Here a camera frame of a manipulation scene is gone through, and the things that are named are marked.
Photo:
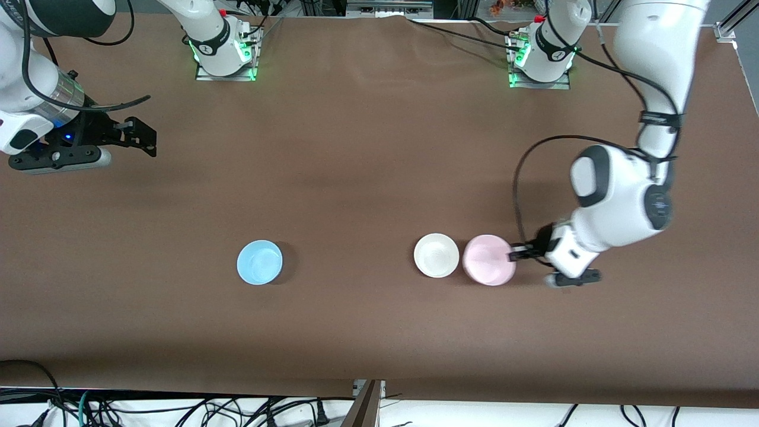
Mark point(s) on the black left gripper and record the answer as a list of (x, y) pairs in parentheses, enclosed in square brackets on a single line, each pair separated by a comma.
[(541, 245)]

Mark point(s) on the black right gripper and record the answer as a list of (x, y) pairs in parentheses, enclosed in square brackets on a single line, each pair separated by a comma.
[(95, 128)]

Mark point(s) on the pink bowl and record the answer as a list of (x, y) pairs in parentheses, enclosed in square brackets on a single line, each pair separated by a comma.
[(487, 261)]

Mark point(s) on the blue bowl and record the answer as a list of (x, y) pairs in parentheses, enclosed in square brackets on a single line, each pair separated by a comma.
[(260, 263)]

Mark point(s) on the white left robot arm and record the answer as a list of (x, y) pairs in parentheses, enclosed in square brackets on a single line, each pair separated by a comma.
[(622, 201)]

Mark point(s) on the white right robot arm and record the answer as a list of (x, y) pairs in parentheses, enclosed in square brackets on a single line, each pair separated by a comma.
[(207, 35)]

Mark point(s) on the white bowl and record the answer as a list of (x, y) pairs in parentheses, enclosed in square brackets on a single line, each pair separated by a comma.
[(436, 255)]

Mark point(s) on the brown table cover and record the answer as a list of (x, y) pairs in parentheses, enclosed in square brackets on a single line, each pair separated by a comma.
[(356, 178)]

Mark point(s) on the black power plug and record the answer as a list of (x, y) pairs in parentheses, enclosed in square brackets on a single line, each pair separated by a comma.
[(321, 413)]

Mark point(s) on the grey power strip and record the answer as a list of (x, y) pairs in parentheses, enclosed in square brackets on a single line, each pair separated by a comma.
[(388, 7)]

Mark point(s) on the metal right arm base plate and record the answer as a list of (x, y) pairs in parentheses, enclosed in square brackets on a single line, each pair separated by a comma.
[(204, 75)]

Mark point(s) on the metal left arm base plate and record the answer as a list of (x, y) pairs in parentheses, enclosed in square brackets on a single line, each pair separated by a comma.
[(566, 85)]

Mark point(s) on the aluminium profile post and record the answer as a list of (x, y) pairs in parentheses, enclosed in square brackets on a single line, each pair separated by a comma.
[(363, 406)]

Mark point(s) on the aluminium frame corner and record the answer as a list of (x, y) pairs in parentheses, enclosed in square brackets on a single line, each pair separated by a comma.
[(730, 24)]

